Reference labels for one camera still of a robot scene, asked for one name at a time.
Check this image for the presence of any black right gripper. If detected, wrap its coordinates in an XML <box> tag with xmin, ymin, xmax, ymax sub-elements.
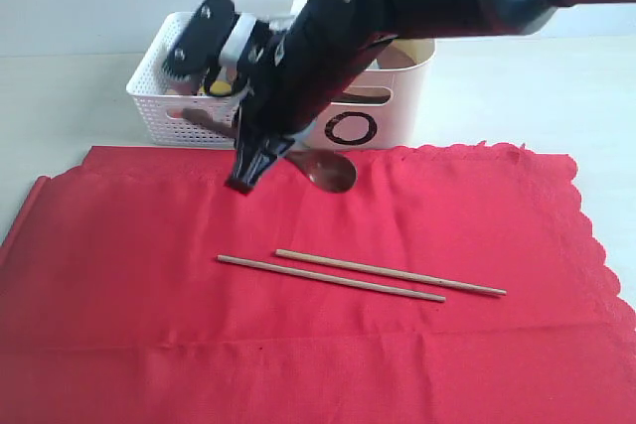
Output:
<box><xmin>225</xmin><ymin>21</ymin><xmax>393</xmax><ymax>196</ymax></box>

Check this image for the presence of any brown wooden spoon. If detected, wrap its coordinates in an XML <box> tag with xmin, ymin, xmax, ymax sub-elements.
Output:
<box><xmin>181</xmin><ymin>108</ymin><xmax>357</xmax><ymax>194</ymax></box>

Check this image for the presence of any yellow lemon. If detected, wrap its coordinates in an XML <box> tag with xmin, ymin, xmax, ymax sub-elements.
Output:
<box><xmin>198</xmin><ymin>79</ymin><xmax>239</xmax><ymax>98</ymax></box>

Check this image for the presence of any brown wooden chopstick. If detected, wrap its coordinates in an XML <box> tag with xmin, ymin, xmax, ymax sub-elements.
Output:
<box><xmin>216</xmin><ymin>255</ymin><xmax>446</xmax><ymax>303</ymax></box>

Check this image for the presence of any light wooden chopstick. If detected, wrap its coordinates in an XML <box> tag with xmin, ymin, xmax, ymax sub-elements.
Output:
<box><xmin>274</xmin><ymin>249</ymin><xmax>507</xmax><ymax>296</ymax></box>

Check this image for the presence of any brown wooden plate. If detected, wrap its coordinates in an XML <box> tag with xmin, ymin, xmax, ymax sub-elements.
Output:
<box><xmin>334</xmin><ymin>43</ymin><xmax>417</xmax><ymax>105</ymax></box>

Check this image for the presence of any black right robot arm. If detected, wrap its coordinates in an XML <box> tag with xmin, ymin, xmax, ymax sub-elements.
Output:
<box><xmin>228</xmin><ymin>0</ymin><xmax>634</xmax><ymax>194</ymax></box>

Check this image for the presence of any white perforated plastic basket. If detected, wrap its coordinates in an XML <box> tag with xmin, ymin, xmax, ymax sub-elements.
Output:
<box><xmin>126</xmin><ymin>12</ymin><xmax>239</xmax><ymax>150</ymax></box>

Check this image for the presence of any cream plastic bin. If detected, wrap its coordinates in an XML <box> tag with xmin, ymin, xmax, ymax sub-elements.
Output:
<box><xmin>304</xmin><ymin>40</ymin><xmax>435</xmax><ymax>150</ymax></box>

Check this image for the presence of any red table cloth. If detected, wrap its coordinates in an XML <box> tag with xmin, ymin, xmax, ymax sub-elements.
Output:
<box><xmin>1</xmin><ymin>144</ymin><xmax>635</xmax><ymax>423</ymax></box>

